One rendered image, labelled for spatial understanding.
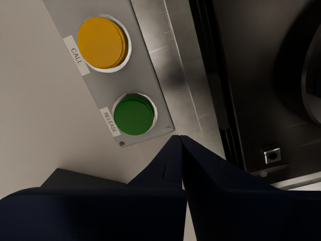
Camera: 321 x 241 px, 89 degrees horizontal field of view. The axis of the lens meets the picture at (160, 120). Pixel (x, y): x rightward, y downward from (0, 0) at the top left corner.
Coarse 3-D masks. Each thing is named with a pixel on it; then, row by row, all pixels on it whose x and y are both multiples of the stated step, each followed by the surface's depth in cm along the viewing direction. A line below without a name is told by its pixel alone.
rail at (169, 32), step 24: (144, 0) 13; (168, 0) 13; (144, 24) 14; (168, 24) 15; (192, 24) 14; (168, 48) 15; (192, 48) 15; (168, 72) 16; (192, 72) 16; (216, 72) 15; (168, 96) 16; (192, 96) 16; (216, 96) 16; (192, 120) 18; (216, 120) 18; (216, 144) 19
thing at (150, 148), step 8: (160, 136) 29; (168, 136) 29; (144, 144) 30; (152, 144) 30; (160, 144) 30; (144, 152) 31; (152, 152) 31; (192, 224) 38; (184, 232) 39; (192, 232) 39; (184, 240) 40; (192, 240) 40
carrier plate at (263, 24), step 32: (224, 0) 13; (256, 0) 13; (288, 0) 13; (224, 32) 13; (256, 32) 13; (288, 32) 13; (224, 64) 14; (256, 64) 14; (256, 96) 15; (256, 128) 17; (288, 128) 17; (320, 128) 17; (256, 160) 18; (288, 160) 18; (320, 160) 18
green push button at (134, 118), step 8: (136, 96) 16; (120, 104) 16; (128, 104) 16; (136, 104) 16; (144, 104) 16; (120, 112) 16; (128, 112) 16; (136, 112) 16; (144, 112) 16; (152, 112) 16; (120, 120) 16; (128, 120) 16; (136, 120) 16; (144, 120) 16; (152, 120) 16; (120, 128) 16; (128, 128) 16; (136, 128) 16; (144, 128) 16
